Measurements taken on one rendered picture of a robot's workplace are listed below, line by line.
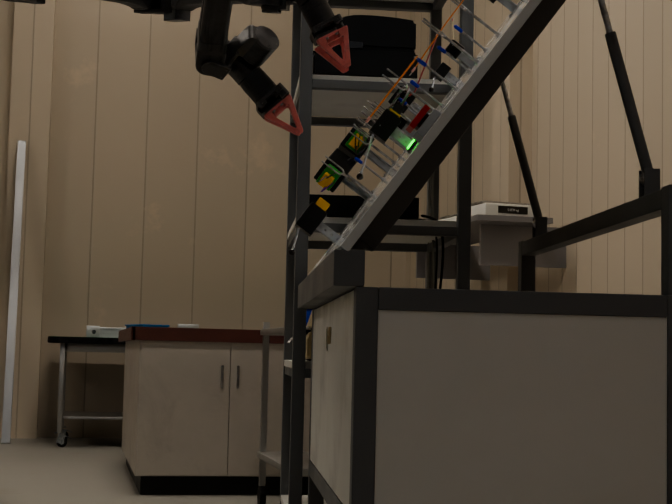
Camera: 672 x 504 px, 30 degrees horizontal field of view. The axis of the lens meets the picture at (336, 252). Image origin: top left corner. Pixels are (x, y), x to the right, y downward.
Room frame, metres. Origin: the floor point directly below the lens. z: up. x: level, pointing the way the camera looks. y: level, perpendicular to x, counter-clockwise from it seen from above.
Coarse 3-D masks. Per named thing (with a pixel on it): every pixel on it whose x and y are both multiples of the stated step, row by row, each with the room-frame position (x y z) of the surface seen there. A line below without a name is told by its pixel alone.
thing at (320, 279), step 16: (336, 256) 2.18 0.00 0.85; (352, 256) 2.18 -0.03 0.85; (320, 272) 2.51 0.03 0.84; (336, 272) 2.18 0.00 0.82; (352, 272) 2.18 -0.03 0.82; (304, 288) 3.05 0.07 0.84; (320, 288) 2.50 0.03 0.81; (336, 288) 2.27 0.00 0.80; (352, 288) 2.25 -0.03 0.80; (304, 304) 3.06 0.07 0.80; (320, 304) 3.02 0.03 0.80
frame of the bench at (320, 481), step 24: (360, 288) 2.18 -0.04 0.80; (384, 288) 2.19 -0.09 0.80; (408, 288) 2.19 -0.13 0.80; (312, 312) 3.35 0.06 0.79; (360, 312) 2.18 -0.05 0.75; (480, 312) 2.20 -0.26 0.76; (504, 312) 2.20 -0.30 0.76; (528, 312) 2.21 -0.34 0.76; (552, 312) 2.21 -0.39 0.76; (576, 312) 2.21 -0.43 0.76; (600, 312) 2.22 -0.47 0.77; (624, 312) 2.22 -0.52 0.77; (648, 312) 2.22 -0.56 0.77; (312, 336) 3.32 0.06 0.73; (360, 336) 2.18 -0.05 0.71; (312, 360) 3.32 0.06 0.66; (360, 360) 2.18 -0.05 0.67; (360, 384) 2.18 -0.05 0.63; (360, 408) 2.18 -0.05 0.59; (360, 432) 2.18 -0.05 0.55; (360, 456) 2.18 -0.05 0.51; (312, 480) 3.19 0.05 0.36; (360, 480) 2.18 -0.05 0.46
